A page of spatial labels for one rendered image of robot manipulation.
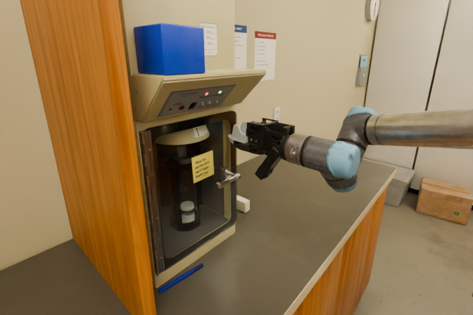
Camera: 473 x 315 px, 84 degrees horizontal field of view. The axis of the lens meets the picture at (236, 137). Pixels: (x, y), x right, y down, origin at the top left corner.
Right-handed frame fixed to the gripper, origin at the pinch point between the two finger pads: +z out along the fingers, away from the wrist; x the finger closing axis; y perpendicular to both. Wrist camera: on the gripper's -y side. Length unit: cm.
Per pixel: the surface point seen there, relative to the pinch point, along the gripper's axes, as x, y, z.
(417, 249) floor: -181, -131, -43
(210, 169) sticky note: 7.8, -7.6, 1.3
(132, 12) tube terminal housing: 25.6, 31.8, 2.7
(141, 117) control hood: 27.5, 11.3, 0.3
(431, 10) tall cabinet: -284, 66, -4
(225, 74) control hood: 11.3, 19.5, -8.8
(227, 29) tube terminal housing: -1.6, 30.5, 2.7
